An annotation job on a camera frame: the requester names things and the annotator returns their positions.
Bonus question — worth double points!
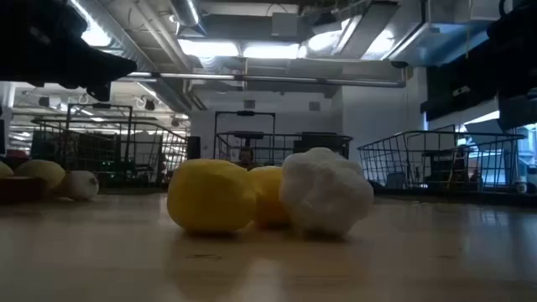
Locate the red pepper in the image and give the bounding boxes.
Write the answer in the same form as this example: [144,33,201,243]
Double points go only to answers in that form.
[0,176,45,203]

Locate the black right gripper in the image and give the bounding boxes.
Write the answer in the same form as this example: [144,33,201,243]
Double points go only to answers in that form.
[486,0,537,100]

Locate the round silver duct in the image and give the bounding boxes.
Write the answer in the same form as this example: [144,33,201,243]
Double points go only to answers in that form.
[169,0,206,34]

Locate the ceiling light panel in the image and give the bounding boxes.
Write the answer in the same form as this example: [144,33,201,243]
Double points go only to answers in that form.
[178,39,301,60]

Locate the metal wire basket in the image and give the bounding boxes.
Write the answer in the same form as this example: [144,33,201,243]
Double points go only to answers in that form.
[31,118,189,190]
[357,129,528,196]
[213,132,353,168]

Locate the white garlic bulb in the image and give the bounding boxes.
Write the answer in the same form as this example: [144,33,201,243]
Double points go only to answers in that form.
[279,146,375,238]
[60,169,100,201]

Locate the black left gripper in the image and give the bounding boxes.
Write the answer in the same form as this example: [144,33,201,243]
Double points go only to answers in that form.
[0,0,138,102]

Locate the black cabinet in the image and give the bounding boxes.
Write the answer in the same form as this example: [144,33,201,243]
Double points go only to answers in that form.
[293,132,352,154]

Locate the grey ceiling box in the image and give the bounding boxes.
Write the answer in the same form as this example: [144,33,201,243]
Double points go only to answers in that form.
[271,12,300,38]

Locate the black speaker box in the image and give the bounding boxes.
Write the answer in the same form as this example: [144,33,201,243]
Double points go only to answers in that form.
[186,136,201,163]

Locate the pale yellow lemon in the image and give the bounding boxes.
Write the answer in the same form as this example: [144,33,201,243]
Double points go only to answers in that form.
[14,159,67,192]

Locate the person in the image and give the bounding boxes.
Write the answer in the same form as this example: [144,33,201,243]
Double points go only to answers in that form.
[237,147,255,167]

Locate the black pedestal table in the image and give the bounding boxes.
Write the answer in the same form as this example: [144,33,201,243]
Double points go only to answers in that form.
[226,130,266,160]

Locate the long ceiling pipe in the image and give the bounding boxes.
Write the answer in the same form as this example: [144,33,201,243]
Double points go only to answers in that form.
[125,70,407,89]

